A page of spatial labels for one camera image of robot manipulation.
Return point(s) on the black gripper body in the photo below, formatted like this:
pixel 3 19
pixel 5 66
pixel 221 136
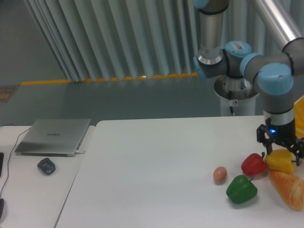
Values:
pixel 281 133

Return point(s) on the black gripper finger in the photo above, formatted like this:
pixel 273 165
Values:
pixel 261 138
pixel 296 147

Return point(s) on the yellow bell pepper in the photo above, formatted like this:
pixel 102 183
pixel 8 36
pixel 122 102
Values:
pixel 280 160

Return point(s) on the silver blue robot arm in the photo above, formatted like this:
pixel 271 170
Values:
pixel 270 76

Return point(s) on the red bell pepper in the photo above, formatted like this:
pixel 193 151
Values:
pixel 254 164

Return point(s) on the green bell pepper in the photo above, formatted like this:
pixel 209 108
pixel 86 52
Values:
pixel 241 190

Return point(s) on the yellow plastic basket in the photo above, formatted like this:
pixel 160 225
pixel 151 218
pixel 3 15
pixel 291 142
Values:
pixel 299 117

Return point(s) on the golden croissant bread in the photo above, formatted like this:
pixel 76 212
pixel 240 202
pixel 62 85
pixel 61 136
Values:
pixel 290 187

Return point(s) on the brown egg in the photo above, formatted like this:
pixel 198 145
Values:
pixel 219 174

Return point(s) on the grey folding screen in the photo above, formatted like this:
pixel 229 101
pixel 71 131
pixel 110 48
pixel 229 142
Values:
pixel 105 39

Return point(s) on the silver laptop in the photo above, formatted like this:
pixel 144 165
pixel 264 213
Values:
pixel 54 137

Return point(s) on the black phone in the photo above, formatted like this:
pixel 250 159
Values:
pixel 1 162

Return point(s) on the dark object at edge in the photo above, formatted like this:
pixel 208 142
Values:
pixel 2 203

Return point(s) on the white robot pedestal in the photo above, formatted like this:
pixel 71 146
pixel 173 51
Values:
pixel 237 96

